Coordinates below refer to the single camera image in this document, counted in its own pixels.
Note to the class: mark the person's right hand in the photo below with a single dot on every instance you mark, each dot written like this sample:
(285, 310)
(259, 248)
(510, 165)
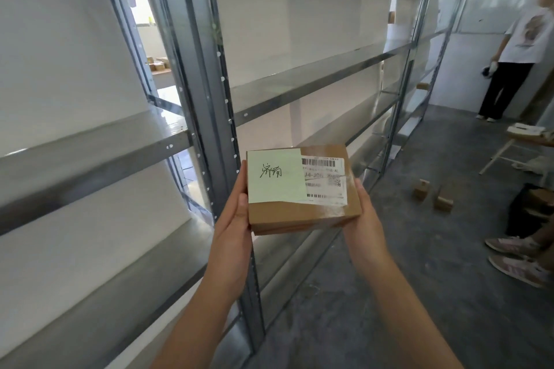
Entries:
(368, 247)

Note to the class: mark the person's left hand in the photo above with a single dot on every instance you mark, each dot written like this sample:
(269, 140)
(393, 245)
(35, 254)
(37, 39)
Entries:
(231, 243)

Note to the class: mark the small cardboard parcel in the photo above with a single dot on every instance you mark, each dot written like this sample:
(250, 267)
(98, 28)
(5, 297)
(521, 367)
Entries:
(303, 217)

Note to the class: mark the grey metal shelving rack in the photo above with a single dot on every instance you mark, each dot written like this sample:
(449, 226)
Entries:
(203, 79)

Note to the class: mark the person's left forearm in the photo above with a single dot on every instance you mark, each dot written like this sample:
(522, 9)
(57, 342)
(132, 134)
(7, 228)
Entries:
(190, 334)

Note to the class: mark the person's right forearm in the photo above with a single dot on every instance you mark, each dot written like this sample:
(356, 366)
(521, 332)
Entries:
(411, 325)

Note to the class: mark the cardboard box with tape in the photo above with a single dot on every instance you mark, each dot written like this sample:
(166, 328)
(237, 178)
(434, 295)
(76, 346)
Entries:
(543, 196)

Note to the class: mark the pink sneaker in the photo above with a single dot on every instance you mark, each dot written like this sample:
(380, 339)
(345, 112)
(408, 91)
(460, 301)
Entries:
(510, 247)
(519, 269)

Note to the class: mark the black crate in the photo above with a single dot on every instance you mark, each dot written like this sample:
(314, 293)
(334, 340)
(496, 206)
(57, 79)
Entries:
(523, 217)

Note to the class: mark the wooden table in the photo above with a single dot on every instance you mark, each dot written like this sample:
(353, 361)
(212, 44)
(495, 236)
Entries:
(162, 79)

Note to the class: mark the white bag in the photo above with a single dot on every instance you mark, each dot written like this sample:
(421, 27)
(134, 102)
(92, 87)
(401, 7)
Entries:
(532, 165)

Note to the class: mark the white chair wooden seat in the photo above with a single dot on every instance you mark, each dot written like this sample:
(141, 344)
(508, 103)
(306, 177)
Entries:
(528, 139)

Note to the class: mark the flat white item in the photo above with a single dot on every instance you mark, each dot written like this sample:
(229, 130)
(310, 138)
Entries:
(526, 128)

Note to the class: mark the black and white handheld item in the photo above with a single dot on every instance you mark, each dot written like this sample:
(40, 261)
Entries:
(489, 69)

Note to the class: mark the leaning wooden planks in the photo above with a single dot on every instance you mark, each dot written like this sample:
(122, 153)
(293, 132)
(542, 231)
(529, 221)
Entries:
(543, 105)

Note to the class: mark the wall whiteboard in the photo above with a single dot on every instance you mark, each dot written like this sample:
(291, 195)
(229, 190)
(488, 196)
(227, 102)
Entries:
(484, 14)

